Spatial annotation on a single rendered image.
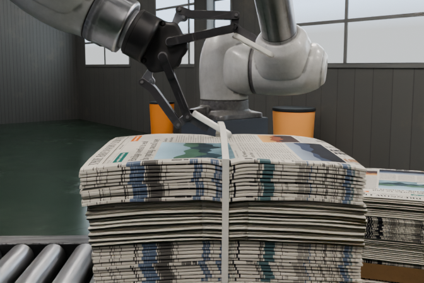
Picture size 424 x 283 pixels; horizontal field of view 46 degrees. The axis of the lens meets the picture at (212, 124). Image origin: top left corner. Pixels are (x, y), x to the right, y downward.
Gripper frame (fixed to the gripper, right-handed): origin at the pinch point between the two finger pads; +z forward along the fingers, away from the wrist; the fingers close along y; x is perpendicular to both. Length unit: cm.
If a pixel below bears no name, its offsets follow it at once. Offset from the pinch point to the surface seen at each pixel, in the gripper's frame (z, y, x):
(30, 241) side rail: -22, 49, -22
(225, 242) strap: 5.7, 18.9, 14.1
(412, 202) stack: 55, 6, -42
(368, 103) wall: 162, -42, -424
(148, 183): -7.1, 16.5, 13.8
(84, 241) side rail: -13, 43, -22
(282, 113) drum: 90, 8, -433
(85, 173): -15.0, 19.1, 13.9
